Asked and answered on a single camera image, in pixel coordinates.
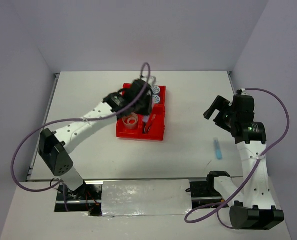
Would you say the blue pen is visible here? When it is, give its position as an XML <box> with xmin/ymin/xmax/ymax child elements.
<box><xmin>143</xmin><ymin>121</ymin><xmax>148</xmax><ymax>134</ymax></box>

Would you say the red pen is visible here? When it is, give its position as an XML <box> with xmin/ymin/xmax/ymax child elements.
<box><xmin>147</xmin><ymin>114</ymin><xmax>157</xmax><ymax>134</ymax></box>

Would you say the blue white tape roll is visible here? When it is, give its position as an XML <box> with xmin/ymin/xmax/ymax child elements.
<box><xmin>151</xmin><ymin>85</ymin><xmax>161</xmax><ymax>96</ymax></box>

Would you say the clear tape roll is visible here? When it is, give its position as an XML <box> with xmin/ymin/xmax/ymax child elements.
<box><xmin>127</xmin><ymin>119</ymin><xmax>137</xmax><ymax>125</ymax></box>

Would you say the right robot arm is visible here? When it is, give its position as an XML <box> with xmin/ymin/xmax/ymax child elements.
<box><xmin>203</xmin><ymin>94</ymin><xmax>285</xmax><ymax>231</ymax></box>

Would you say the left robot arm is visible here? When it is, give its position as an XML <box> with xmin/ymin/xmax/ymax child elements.
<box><xmin>38</xmin><ymin>78</ymin><xmax>154</xmax><ymax>200</ymax></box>

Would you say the red four-compartment tray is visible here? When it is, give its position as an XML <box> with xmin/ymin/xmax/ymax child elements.
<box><xmin>116</xmin><ymin>85</ymin><xmax>167</xmax><ymax>141</ymax></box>

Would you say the blue highlighter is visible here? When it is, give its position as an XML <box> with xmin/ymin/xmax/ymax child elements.
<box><xmin>213</xmin><ymin>138</ymin><xmax>223</xmax><ymax>160</ymax></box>

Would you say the silver foil sheet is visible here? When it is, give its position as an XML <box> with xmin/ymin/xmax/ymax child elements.
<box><xmin>101</xmin><ymin>179</ymin><xmax>192</xmax><ymax>217</ymax></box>

